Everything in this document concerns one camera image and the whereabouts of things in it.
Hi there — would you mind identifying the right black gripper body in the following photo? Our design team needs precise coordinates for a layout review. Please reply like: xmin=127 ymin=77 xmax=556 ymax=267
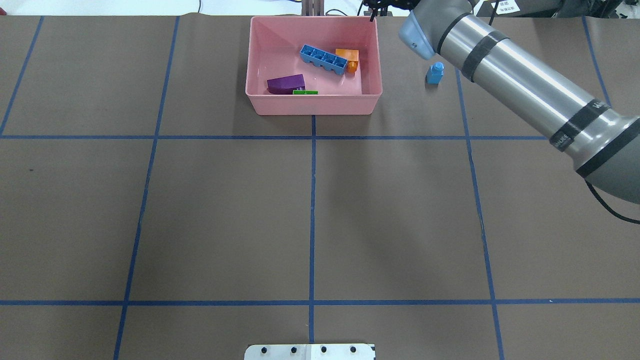
xmin=362 ymin=0 xmax=418 ymax=10

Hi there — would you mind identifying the orange wedge block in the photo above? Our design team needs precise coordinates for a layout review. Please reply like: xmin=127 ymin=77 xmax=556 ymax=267
xmin=335 ymin=48 xmax=360 ymax=74

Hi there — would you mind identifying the small blue block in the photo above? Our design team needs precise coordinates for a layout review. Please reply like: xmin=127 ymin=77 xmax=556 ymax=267
xmin=425 ymin=61 xmax=445 ymax=85

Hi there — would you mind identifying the long blue block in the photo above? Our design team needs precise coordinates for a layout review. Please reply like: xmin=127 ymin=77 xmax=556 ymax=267
xmin=299 ymin=44 xmax=347 ymax=76

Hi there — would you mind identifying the green block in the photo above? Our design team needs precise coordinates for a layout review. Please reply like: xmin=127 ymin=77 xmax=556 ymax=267
xmin=292 ymin=89 xmax=319 ymax=95

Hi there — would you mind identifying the purple wedge block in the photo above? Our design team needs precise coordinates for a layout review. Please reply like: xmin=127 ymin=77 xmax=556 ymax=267
xmin=266 ymin=73 xmax=306 ymax=95

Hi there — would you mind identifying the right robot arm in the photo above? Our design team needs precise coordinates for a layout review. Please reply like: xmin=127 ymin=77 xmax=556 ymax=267
xmin=363 ymin=0 xmax=640 ymax=204

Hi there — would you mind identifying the pink plastic box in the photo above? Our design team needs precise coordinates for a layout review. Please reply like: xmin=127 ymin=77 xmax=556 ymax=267
xmin=245 ymin=16 xmax=383 ymax=116

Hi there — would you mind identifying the white label paper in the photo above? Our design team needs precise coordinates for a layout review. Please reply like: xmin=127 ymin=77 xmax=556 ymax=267
xmin=491 ymin=0 xmax=521 ymax=15

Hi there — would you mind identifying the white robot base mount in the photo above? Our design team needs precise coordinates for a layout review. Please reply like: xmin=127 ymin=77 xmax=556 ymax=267
xmin=243 ymin=342 xmax=377 ymax=360

